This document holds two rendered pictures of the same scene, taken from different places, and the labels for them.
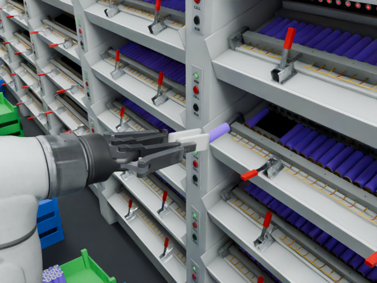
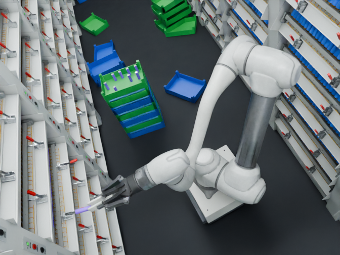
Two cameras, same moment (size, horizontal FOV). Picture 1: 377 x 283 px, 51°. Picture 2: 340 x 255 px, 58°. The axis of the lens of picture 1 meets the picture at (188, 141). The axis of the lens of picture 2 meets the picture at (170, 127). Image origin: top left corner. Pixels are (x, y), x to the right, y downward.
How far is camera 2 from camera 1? 1.35 m
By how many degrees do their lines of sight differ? 93
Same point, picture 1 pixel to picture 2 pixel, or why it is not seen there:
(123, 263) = not seen: outside the picture
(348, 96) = (39, 173)
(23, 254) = not seen: hidden behind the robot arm
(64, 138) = (139, 173)
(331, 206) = (65, 188)
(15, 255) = not seen: hidden behind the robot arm
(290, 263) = (85, 216)
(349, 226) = (67, 179)
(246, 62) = (42, 223)
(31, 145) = (149, 165)
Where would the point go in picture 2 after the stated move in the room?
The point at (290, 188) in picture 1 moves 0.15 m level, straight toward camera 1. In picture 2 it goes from (70, 203) to (91, 176)
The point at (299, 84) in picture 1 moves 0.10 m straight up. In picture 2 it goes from (42, 190) to (27, 180)
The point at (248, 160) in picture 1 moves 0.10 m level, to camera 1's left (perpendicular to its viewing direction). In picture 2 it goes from (72, 228) to (91, 234)
